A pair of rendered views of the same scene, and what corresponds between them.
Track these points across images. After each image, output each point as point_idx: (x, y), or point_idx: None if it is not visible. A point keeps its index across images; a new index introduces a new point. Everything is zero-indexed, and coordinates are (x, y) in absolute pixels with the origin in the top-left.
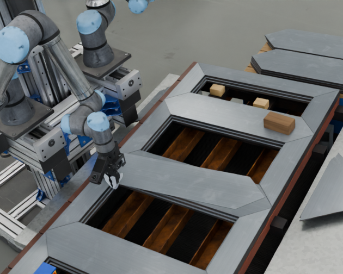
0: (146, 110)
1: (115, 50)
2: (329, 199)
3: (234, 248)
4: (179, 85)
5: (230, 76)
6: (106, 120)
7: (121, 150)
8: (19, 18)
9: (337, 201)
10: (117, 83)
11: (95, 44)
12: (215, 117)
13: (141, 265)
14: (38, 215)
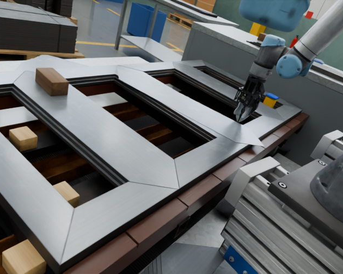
0: (202, 266)
1: (320, 212)
2: (65, 64)
3: (153, 66)
4: (142, 207)
5: (30, 176)
6: (264, 38)
7: (239, 145)
8: None
9: (61, 62)
10: (275, 160)
11: None
12: (114, 128)
13: (212, 83)
14: None
